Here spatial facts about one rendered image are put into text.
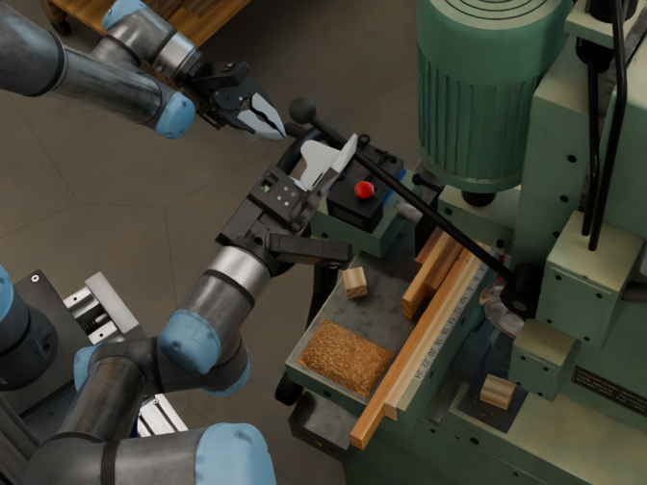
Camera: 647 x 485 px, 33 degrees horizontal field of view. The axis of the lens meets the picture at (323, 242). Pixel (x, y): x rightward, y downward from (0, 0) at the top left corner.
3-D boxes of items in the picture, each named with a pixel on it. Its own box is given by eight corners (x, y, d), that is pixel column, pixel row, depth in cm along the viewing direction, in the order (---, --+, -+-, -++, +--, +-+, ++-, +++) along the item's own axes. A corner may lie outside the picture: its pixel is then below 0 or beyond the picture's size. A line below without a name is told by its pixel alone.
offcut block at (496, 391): (479, 399, 169) (480, 392, 167) (487, 381, 171) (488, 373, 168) (506, 410, 168) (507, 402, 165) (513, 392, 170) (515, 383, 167)
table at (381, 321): (418, 91, 197) (418, 69, 192) (573, 154, 187) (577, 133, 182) (237, 354, 172) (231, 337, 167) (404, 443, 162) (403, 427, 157)
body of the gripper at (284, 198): (275, 158, 137) (222, 229, 132) (329, 198, 138) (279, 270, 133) (260, 177, 144) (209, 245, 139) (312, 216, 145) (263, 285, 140)
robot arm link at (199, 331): (160, 360, 135) (145, 331, 128) (209, 293, 140) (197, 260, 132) (212, 389, 133) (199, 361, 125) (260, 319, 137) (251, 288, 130)
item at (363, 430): (536, 139, 182) (538, 124, 179) (547, 143, 182) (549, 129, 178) (350, 444, 157) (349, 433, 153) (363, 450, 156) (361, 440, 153)
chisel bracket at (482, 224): (457, 195, 168) (458, 163, 160) (540, 231, 163) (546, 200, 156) (434, 231, 164) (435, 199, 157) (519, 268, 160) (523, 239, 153)
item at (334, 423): (313, 398, 200) (309, 381, 193) (371, 429, 196) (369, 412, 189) (289, 436, 196) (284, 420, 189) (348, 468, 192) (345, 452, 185)
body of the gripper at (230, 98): (244, 104, 194) (191, 62, 192) (258, 86, 186) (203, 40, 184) (220, 134, 191) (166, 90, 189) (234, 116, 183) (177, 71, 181)
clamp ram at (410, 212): (408, 201, 177) (407, 169, 170) (449, 219, 175) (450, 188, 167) (381, 242, 174) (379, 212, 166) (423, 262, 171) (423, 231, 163)
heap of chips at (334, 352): (323, 319, 168) (323, 310, 165) (395, 353, 164) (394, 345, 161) (296, 362, 164) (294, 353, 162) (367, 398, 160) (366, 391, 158)
